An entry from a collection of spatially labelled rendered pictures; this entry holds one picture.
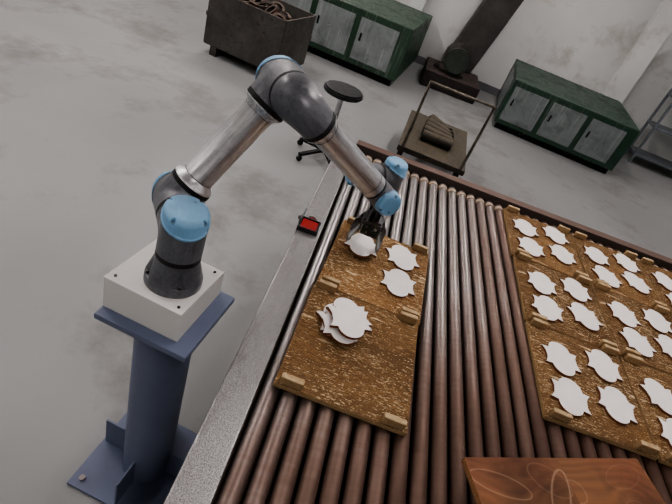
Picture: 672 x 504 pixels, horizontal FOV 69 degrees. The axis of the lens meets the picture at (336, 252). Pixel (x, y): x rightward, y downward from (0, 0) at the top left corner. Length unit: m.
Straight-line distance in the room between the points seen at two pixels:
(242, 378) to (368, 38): 6.07
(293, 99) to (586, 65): 7.90
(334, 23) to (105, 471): 6.05
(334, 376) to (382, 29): 5.96
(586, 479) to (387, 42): 6.13
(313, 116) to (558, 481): 0.99
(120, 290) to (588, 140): 6.61
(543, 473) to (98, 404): 1.69
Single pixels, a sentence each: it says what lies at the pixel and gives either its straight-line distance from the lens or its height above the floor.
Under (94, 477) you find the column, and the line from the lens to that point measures 2.12.
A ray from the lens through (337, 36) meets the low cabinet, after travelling 7.08.
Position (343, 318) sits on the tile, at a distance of 1.37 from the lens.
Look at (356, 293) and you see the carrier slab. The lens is 1.55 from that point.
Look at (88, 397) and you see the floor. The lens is 2.31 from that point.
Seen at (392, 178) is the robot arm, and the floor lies 1.27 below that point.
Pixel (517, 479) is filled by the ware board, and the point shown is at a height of 1.04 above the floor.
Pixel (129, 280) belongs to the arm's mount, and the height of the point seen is 0.97.
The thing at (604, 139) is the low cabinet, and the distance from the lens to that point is 7.34.
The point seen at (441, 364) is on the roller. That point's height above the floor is 0.92.
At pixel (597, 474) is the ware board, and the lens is 1.39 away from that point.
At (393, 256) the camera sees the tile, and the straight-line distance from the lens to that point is 1.76.
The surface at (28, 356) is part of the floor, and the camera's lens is 2.46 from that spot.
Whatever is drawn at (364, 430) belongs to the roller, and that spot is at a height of 0.92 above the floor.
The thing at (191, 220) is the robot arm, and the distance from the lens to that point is 1.21.
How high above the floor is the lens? 1.91
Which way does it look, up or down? 35 degrees down
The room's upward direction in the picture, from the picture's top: 22 degrees clockwise
